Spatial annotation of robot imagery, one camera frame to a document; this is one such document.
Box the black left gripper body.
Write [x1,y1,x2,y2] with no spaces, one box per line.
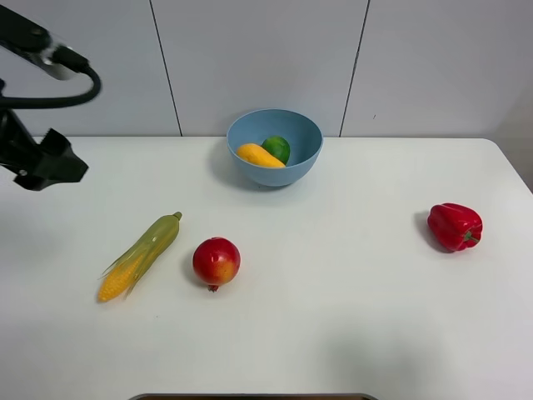
[1,109,42,175]

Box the blue plastic bowl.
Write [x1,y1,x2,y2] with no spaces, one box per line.
[227,108,324,188]

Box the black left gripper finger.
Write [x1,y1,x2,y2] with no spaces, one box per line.
[13,129,88,191]

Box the yellow mango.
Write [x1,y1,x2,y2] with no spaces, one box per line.
[237,143,285,168]

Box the corn cob with husk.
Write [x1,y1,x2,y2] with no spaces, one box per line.
[97,212,182,303]

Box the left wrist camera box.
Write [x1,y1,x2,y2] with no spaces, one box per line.
[1,6,89,80]

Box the red bell pepper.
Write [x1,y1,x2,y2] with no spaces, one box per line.
[427,202,483,253]

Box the green lime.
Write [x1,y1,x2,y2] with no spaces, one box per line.
[262,136,291,164]

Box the red pomegranate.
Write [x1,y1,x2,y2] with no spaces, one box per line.
[192,237,241,293]

